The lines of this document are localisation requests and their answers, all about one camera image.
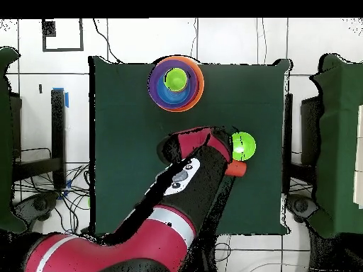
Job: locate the black furniture panel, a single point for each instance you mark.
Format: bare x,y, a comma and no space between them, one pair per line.
309,130
15,127

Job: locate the black post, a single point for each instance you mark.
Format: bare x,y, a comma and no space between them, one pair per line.
288,127

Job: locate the orange-red plastic cup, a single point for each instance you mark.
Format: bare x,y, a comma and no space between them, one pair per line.
236,169

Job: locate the black frame with blue tape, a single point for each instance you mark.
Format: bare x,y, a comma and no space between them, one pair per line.
58,127

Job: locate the green cloth side table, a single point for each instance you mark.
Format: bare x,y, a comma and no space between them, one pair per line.
340,141
5,141

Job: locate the orange plastic bowl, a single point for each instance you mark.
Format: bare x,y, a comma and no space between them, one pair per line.
202,85

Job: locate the dark green tablecloth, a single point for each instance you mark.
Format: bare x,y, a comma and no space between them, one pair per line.
127,127

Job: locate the purple plastic bowl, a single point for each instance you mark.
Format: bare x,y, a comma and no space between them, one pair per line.
153,85

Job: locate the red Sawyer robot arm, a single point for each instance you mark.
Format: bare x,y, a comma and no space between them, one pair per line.
127,243

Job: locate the green plastic cup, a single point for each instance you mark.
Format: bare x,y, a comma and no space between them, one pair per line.
175,79

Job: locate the green plastic bowl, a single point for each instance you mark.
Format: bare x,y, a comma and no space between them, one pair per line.
245,146

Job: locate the dark grey office chair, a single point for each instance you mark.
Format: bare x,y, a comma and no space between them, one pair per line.
300,205
39,204

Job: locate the blue plastic bowl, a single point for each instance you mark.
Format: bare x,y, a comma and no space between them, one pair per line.
173,97

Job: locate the beige boxes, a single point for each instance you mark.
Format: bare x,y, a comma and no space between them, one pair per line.
359,170

